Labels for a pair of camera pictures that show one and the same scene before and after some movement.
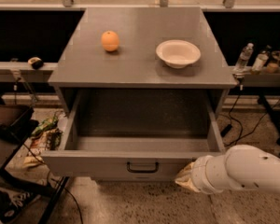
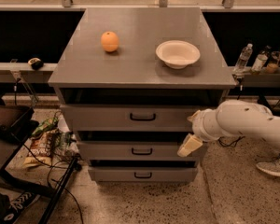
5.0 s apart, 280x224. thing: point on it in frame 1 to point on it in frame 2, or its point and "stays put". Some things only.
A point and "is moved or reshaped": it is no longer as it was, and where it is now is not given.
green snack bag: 48,123 stays put
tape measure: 35,63 stays put
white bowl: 177,53 stays put
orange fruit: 110,40 stays put
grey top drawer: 134,134 is moved or reshaped
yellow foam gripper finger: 184,178 to 189,146
